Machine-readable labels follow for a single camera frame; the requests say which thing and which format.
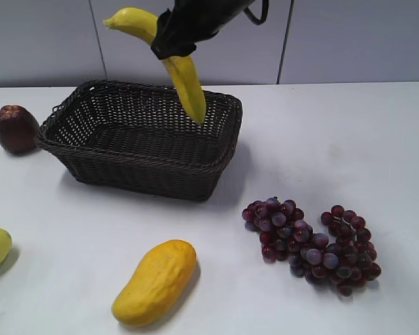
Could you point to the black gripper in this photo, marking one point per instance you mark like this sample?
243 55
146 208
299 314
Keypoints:
188 22

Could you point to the yellow banana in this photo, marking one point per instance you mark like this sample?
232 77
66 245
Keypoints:
145 25

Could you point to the black woven plastic basket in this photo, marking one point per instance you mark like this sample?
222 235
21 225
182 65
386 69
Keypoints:
138 138

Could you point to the dark red wax apple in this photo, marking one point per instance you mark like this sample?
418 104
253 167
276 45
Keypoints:
18 128

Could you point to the orange yellow mango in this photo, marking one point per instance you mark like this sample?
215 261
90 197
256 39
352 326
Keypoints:
156 284

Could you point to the purple grape bunch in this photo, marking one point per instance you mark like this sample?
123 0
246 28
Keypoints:
343 257

